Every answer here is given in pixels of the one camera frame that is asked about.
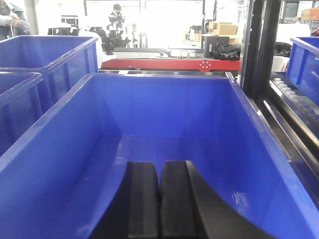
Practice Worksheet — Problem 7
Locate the person in patterned jacket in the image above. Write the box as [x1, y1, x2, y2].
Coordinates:
[101, 3, 133, 54]

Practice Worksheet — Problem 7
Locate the tilted blue bin inside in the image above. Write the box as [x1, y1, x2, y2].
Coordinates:
[286, 36, 319, 105]

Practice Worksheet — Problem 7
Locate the white roller conveyor track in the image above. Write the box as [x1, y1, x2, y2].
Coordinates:
[271, 77, 319, 127]

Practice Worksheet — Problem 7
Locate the blue bin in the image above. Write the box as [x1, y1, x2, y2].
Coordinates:
[0, 74, 319, 239]
[0, 72, 43, 155]
[0, 36, 98, 113]

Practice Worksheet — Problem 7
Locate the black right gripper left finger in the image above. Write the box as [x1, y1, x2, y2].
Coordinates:
[89, 162, 160, 239]

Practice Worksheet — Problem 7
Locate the person at left edge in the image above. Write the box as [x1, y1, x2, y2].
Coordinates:
[0, 0, 30, 41]

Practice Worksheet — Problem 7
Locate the cardboard boxes stack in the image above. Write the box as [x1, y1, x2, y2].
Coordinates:
[184, 21, 242, 47]

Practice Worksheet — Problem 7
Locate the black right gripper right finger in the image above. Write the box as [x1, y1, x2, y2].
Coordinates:
[160, 160, 273, 239]

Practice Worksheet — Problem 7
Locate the blue bin centre left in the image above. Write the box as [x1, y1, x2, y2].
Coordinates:
[0, 36, 98, 113]

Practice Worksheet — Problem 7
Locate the blue bin centre right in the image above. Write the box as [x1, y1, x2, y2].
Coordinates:
[0, 72, 43, 155]

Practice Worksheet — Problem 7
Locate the blue bin far right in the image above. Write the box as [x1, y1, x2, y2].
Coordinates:
[0, 74, 319, 239]

